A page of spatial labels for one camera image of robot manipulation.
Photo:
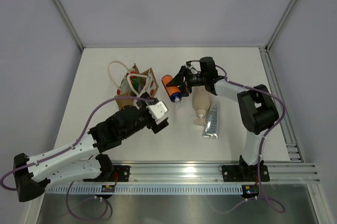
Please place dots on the green dish soap bottle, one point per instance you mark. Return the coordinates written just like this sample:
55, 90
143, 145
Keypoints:
135, 81

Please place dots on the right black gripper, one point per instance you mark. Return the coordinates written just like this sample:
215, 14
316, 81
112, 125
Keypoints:
178, 80

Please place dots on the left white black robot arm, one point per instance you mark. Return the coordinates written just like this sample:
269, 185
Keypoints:
29, 188

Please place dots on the silver toothpaste tube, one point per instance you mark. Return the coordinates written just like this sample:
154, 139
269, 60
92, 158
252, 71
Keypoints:
210, 128

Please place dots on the orange blue spray bottle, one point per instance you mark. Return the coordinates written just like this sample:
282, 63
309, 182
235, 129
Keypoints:
173, 92

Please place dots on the aluminium frame post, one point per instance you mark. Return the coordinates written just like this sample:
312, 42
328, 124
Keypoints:
281, 24
68, 24

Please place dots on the left aluminium frame post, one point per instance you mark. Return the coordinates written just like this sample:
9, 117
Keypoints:
68, 24

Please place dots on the white slotted cable duct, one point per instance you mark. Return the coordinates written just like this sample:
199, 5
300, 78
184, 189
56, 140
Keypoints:
128, 189

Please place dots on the beige pump lotion bottle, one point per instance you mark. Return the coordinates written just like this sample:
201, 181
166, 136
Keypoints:
201, 102

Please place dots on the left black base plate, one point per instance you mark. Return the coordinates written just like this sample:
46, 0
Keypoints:
119, 172

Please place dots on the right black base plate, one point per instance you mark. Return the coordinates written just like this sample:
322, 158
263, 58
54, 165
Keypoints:
244, 172

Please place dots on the aluminium mounting rail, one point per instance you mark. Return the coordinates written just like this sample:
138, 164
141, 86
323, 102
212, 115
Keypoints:
284, 173

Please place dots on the right aluminium frame post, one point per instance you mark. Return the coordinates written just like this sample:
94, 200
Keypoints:
281, 24

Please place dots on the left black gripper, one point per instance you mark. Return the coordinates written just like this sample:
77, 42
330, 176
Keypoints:
155, 126

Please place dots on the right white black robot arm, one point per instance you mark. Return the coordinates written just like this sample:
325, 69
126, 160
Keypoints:
258, 112

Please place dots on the right side aluminium rail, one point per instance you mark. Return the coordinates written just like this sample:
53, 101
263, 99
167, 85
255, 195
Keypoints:
289, 136

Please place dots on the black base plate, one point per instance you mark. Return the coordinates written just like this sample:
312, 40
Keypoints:
119, 172
244, 172

